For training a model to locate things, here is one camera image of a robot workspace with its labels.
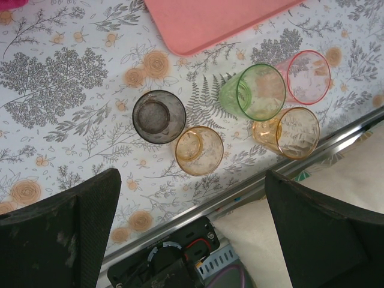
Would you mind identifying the green glass tumbler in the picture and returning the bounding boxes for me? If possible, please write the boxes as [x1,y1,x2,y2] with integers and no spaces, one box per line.
[218,62,287,122]

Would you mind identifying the small orange glass tumbler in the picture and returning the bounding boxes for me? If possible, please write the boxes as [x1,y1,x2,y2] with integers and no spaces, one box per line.
[175,125,224,176]

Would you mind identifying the small grey glass tumbler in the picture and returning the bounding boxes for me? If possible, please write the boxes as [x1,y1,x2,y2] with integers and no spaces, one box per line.
[132,89,187,145]

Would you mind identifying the pink plastic tray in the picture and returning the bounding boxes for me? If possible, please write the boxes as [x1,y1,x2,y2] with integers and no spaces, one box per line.
[143,0,307,57]

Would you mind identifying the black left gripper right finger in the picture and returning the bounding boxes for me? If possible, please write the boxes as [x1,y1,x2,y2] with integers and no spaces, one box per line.
[265,169,384,288]

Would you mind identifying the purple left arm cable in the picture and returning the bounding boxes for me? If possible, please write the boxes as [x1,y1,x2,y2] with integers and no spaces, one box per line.
[205,262,250,288]

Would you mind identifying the folded pink towel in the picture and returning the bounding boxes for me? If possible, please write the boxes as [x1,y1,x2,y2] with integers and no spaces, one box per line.
[0,0,28,11]

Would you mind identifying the pink red-rimmed glass tumbler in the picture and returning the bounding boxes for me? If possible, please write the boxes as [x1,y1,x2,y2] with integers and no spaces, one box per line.
[274,50,332,106]

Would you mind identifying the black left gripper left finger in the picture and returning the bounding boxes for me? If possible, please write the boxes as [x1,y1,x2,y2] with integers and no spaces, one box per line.
[0,167,122,288]

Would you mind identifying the grey slotted cable duct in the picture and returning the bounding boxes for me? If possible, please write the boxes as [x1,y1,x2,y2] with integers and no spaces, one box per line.
[193,243,241,284]

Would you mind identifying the aluminium table edge rail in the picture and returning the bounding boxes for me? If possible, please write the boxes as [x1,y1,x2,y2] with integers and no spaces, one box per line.
[101,106,384,271]

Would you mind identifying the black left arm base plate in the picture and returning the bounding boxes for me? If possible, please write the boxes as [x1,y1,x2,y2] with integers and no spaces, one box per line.
[107,215,221,288]

